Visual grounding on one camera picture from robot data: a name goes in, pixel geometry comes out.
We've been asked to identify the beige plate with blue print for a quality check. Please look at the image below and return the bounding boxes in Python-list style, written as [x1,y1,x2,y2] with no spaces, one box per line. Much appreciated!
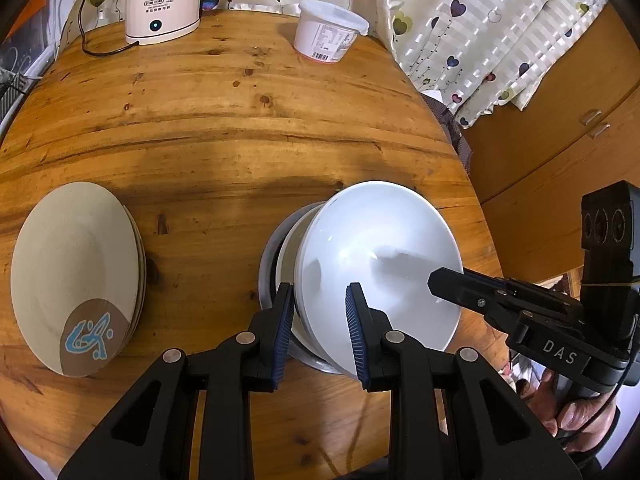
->
[125,210,147,333]
[10,181,137,377]
[117,200,143,346]

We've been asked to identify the black kettle cord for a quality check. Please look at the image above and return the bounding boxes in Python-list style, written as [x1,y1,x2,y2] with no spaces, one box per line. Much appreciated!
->
[77,0,140,57]

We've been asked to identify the white plastic tub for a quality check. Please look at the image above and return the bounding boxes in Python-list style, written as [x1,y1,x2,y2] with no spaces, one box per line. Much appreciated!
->
[293,0,371,65]

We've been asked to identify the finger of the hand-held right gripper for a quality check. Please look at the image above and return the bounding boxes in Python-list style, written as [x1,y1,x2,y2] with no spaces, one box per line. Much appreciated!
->
[427,266,585,333]

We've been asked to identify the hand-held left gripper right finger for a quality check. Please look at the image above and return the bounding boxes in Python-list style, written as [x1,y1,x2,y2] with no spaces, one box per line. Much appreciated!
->
[345,282,583,480]

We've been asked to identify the white ceramic bowl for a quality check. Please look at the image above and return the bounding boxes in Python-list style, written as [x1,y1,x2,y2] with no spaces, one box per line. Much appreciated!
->
[272,201,332,367]
[294,181,463,378]

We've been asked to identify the person's right hand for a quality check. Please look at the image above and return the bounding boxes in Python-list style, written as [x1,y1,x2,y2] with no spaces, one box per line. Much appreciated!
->
[515,367,623,457]

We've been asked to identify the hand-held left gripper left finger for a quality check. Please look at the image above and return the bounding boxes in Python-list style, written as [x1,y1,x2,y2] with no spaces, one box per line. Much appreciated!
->
[57,282,297,480]

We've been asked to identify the cream electric kettle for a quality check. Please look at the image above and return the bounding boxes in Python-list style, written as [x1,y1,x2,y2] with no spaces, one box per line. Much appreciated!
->
[122,0,247,47]

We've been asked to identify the heart print curtain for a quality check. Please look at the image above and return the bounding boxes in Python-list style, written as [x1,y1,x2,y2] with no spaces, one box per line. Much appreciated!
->
[85,0,610,129]

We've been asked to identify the wooden cabinet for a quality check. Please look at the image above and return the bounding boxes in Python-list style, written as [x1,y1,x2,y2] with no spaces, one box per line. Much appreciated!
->
[460,4,640,288]

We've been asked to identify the dark patterned cloth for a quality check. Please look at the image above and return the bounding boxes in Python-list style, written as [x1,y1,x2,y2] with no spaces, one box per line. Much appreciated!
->
[424,91,475,173]

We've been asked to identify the stack of bowls beneath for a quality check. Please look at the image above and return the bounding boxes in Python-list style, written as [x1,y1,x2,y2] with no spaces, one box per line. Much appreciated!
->
[257,202,347,376]

